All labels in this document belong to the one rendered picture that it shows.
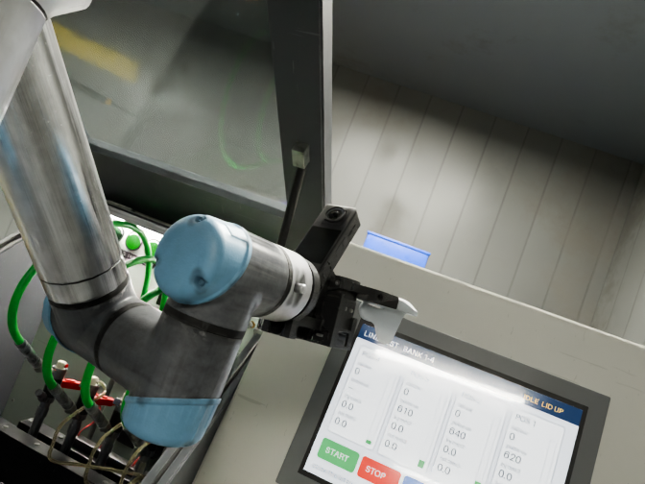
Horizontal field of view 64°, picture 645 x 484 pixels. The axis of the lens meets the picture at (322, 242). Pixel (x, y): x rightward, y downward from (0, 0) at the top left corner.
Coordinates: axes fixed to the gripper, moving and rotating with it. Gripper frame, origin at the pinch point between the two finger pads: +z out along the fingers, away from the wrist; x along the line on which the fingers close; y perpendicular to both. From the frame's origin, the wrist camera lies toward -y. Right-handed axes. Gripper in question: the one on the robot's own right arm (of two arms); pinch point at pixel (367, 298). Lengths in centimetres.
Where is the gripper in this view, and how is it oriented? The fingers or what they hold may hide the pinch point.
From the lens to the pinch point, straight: 72.4
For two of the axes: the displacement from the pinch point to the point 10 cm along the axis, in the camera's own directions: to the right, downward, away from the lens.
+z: 4.8, 2.5, 8.4
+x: 8.4, 1.3, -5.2
